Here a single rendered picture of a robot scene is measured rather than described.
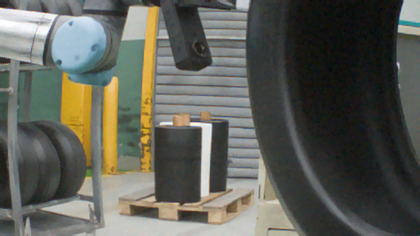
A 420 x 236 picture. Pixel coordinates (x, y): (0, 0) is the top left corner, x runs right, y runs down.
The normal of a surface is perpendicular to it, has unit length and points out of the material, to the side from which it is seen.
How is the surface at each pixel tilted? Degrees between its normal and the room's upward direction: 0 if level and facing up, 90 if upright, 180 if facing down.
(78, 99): 90
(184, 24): 66
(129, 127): 90
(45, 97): 90
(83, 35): 90
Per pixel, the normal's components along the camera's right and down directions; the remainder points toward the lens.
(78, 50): -0.07, 0.05
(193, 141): 0.66, 0.06
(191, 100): -0.37, 0.04
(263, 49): -0.77, 0.01
